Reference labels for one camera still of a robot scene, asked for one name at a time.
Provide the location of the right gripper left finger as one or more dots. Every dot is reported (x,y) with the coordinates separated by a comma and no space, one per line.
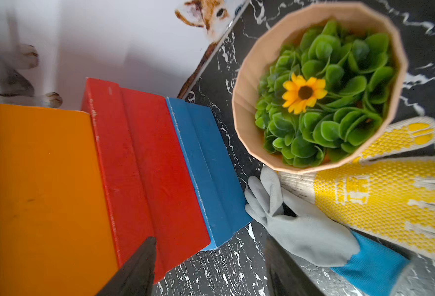
(136,276)

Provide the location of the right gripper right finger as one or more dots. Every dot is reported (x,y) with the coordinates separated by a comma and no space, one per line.
(285,277)

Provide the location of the red shoebox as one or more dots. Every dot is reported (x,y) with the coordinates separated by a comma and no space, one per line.
(148,189)

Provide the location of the orange shoebox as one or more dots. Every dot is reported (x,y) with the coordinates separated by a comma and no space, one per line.
(55,238)

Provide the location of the blue shoebox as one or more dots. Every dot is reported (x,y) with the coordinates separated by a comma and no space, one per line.
(211,171)

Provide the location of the grey work glove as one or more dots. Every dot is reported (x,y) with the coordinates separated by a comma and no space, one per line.
(305,231)

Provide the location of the yellow work glove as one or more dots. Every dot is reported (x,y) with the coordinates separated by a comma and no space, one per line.
(381,192)

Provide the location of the beige flower pot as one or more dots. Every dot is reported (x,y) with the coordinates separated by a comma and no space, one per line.
(358,17)

